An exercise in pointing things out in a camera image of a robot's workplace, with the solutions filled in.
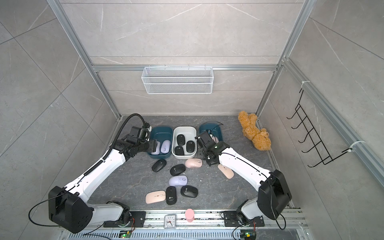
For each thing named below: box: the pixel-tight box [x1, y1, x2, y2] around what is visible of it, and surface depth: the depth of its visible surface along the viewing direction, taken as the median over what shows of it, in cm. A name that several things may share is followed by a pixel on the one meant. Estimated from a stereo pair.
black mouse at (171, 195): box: [166, 186, 177, 206], surface depth 81 cm
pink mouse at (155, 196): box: [145, 190, 166, 204], surface depth 81 cm
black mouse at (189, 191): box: [180, 185, 199, 198], surface depth 83 cm
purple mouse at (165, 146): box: [160, 140, 171, 154], surface depth 100 cm
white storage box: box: [172, 126, 197, 160], surface depth 103 cm
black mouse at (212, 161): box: [206, 159, 220, 166], surface depth 95 cm
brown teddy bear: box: [238, 111, 272, 151], surface depth 99 cm
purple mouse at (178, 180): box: [168, 175, 188, 186], surface depth 87 cm
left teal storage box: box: [148, 126, 173, 159], surface depth 99 cm
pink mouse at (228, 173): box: [217, 164, 235, 180], surface depth 90 cm
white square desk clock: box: [163, 214, 177, 230], surface depth 73 cm
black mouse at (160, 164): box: [151, 159, 167, 173], surface depth 92 cm
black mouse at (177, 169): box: [170, 164, 186, 176], surface depth 90 cm
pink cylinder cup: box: [185, 208, 195, 223], surface depth 69 cm
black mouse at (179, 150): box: [174, 145, 185, 156], surface depth 99 cm
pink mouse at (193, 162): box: [184, 158, 203, 168], surface depth 93 cm
